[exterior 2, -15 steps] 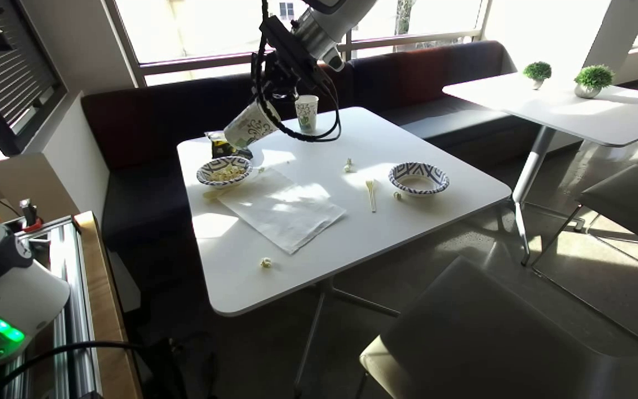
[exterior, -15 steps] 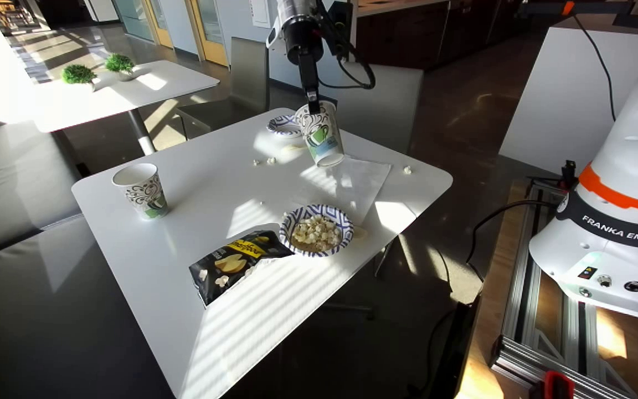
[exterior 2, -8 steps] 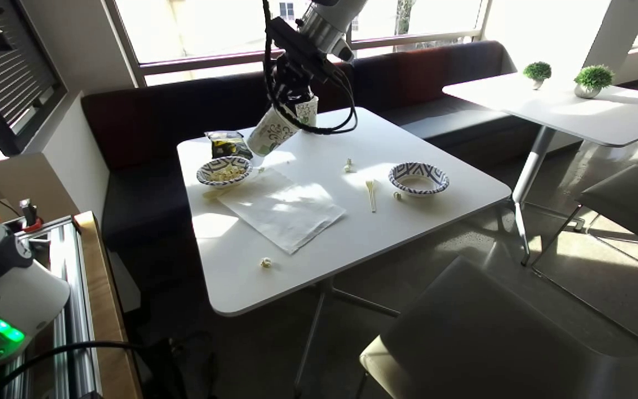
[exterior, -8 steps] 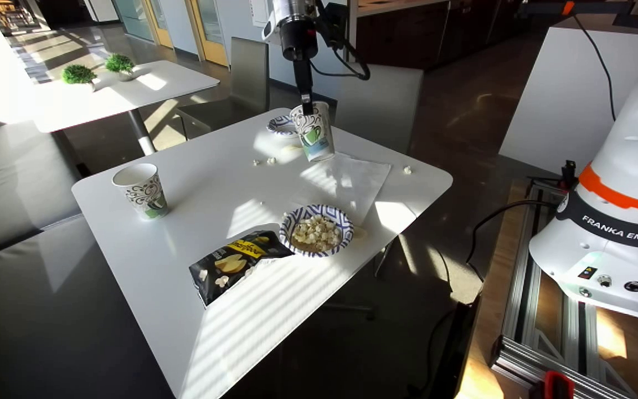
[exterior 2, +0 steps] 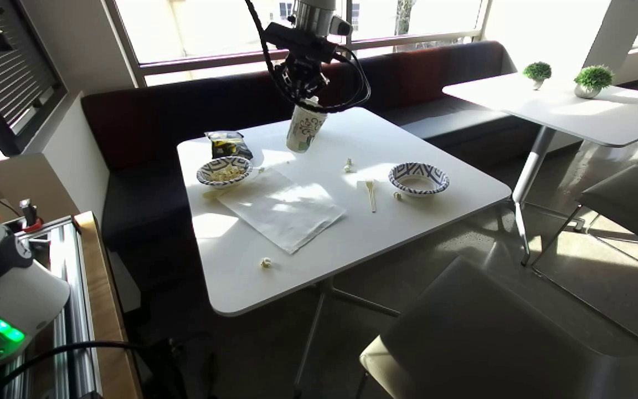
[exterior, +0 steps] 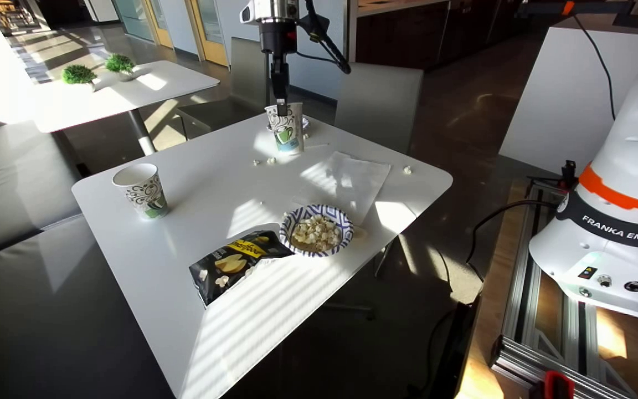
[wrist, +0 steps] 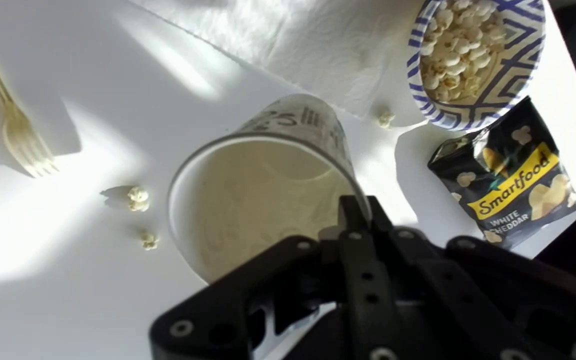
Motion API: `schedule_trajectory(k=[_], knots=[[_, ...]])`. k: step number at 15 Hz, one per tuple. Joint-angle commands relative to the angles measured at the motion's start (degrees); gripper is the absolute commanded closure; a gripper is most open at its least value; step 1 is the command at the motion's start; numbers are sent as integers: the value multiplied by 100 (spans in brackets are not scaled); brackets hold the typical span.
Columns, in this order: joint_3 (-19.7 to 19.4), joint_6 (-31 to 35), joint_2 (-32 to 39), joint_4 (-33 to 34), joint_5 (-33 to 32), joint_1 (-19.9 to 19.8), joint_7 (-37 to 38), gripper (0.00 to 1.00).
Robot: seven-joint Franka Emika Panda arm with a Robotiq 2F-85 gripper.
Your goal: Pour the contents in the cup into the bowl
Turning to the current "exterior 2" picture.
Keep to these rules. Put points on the wooden board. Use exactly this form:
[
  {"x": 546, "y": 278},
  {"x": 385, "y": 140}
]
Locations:
[{"x": 110, "y": 319}]

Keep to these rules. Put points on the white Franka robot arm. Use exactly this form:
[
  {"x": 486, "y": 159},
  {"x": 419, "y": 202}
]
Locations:
[{"x": 313, "y": 13}]

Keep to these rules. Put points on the blue patterned ceramic bowl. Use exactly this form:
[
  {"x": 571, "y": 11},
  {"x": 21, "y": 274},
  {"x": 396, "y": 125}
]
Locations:
[
  {"x": 419, "y": 180},
  {"x": 202, "y": 173}
]

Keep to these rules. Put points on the dark slatted window panel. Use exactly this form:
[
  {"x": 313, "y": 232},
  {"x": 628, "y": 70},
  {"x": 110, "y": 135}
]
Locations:
[{"x": 10, "y": 80}]

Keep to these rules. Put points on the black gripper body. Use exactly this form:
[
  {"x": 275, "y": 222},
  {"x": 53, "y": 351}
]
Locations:
[{"x": 309, "y": 68}]

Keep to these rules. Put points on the white square table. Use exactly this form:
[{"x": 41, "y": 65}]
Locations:
[{"x": 421, "y": 222}]

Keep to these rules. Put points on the reddish window rail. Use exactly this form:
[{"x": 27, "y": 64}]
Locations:
[{"x": 409, "y": 42}]

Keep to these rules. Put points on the popcorn pile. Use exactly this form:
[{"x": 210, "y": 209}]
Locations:
[{"x": 225, "y": 171}]

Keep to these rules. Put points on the dark grey chair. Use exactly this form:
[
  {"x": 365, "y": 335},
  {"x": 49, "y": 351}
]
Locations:
[{"x": 630, "y": 201}]

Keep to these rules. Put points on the black yellow snack bag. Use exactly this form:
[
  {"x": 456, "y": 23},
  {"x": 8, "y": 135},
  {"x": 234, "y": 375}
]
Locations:
[{"x": 229, "y": 146}]

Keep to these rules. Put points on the aluminium frame rails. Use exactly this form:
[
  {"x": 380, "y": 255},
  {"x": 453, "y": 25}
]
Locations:
[{"x": 76, "y": 295}]

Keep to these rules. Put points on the black knob with red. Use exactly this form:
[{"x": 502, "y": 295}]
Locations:
[{"x": 29, "y": 213}]

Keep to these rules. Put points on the white side table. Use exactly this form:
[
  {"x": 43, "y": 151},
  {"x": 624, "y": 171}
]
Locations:
[{"x": 615, "y": 119}]

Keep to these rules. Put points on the small green potted plant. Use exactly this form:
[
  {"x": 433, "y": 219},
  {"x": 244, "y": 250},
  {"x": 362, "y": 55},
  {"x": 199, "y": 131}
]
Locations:
[{"x": 537, "y": 73}]

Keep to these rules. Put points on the printed white paper cup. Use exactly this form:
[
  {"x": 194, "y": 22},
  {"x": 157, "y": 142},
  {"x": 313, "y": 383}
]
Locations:
[{"x": 302, "y": 135}]

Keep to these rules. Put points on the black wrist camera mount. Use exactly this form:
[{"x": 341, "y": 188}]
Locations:
[{"x": 288, "y": 37}]

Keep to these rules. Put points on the cream plastic fork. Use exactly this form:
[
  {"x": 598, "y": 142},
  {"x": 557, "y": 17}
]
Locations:
[{"x": 372, "y": 197}]

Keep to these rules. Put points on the white paper napkin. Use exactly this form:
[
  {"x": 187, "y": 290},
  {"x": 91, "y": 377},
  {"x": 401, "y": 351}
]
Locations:
[{"x": 281, "y": 212}]

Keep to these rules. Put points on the dark upholstered bench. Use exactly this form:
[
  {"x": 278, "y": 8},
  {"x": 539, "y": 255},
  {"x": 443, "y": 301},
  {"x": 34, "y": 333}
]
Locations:
[{"x": 149, "y": 135}]

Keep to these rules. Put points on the grey chair with beige seat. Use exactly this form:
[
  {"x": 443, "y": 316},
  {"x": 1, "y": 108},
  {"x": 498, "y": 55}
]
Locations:
[{"x": 481, "y": 340}]

